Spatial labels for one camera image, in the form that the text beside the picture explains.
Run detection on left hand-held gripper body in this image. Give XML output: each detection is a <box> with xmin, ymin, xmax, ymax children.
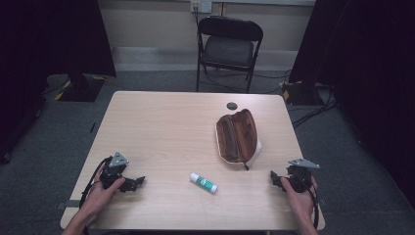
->
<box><xmin>99</xmin><ymin>151</ymin><xmax>130</xmax><ymax>190</ymax></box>

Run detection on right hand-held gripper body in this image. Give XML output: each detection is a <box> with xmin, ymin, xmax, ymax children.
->
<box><xmin>282</xmin><ymin>158</ymin><xmax>321</xmax><ymax>194</ymax></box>

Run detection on brown pencil case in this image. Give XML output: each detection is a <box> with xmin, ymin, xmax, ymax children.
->
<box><xmin>214</xmin><ymin>108</ymin><xmax>263</xmax><ymax>171</ymax></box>

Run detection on green and white glue stick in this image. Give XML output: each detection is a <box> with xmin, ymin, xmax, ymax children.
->
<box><xmin>189</xmin><ymin>172</ymin><xmax>219</xmax><ymax>195</ymax></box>

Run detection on person's right hand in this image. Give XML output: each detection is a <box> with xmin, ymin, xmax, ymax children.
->
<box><xmin>280</xmin><ymin>175</ymin><xmax>319</xmax><ymax>223</ymax></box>

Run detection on person's left hand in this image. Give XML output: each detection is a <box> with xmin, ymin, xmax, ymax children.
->
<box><xmin>79</xmin><ymin>164</ymin><xmax>126</xmax><ymax>219</ymax></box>

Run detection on black curtain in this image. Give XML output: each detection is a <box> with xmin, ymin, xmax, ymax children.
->
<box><xmin>0</xmin><ymin>0</ymin><xmax>117</xmax><ymax>165</ymax></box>
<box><xmin>288</xmin><ymin>0</ymin><xmax>415</xmax><ymax>210</ymax></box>

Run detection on black folding chair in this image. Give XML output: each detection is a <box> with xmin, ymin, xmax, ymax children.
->
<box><xmin>195</xmin><ymin>15</ymin><xmax>264</xmax><ymax>94</ymax></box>

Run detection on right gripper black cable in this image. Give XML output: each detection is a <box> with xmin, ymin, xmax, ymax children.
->
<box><xmin>298</xmin><ymin>175</ymin><xmax>320</xmax><ymax>229</ymax></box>

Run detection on black floor cables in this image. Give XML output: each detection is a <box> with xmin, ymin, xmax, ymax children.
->
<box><xmin>290</xmin><ymin>82</ymin><xmax>339</xmax><ymax>130</ymax></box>

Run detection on black stand base plate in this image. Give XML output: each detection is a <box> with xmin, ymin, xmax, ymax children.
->
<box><xmin>54</xmin><ymin>72</ymin><xmax>107</xmax><ymax>103</ymax></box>
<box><xmin>281</xmin><ymin>79</ymin><xmax>322</xmax><ymax>106</ymax></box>

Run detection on black plugged wall cable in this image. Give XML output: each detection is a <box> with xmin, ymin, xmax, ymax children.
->
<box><xmin>194</xmin><ymin>5</ymin><xmax>201</xmax><ymax>33</ymax></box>

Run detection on white wall socket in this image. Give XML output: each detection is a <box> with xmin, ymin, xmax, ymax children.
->
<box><xmin>190</xmin><ymin>0</ymin><xmax>213</xmax><ymax>15</ymax></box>

